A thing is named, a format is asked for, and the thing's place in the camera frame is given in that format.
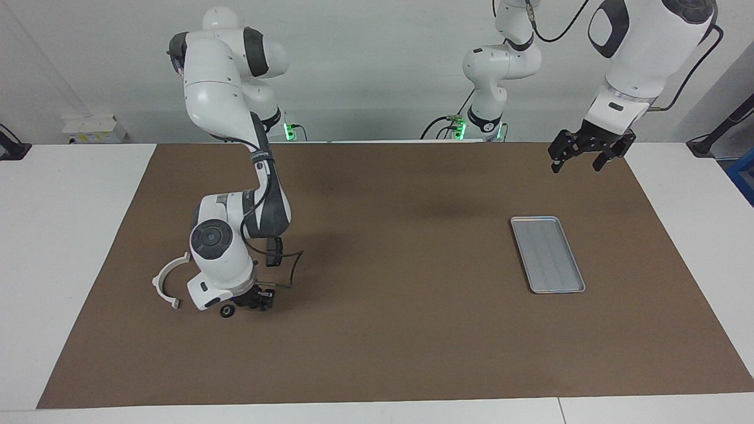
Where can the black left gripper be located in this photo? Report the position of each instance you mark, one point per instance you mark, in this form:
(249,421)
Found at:
(592,138)

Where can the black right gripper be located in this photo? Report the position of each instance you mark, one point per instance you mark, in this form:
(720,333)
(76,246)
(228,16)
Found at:
(253,292)

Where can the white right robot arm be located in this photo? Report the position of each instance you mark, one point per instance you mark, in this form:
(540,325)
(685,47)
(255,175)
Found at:
(212,100)

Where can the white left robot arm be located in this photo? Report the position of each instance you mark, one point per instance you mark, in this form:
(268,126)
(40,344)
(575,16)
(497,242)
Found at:
(642,53)

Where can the silver metal tray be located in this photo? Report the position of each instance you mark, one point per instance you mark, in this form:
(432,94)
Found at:
(548,256)

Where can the rectangular grey brake pad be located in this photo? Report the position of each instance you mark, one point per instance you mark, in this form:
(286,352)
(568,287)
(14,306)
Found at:
(273,256)

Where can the brown table mat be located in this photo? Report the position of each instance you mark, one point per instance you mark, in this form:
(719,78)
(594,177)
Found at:
(377,330)

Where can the blue crate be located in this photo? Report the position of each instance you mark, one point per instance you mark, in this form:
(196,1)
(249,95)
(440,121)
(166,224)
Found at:
(743,176)

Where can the white power box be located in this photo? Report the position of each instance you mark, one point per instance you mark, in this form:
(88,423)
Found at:
(94,128)

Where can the black desk clamp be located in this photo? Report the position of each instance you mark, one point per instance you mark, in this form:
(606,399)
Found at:
(12,148)

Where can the white curved plastic bracket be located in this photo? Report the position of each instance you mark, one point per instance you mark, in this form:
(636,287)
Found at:
(158,281)

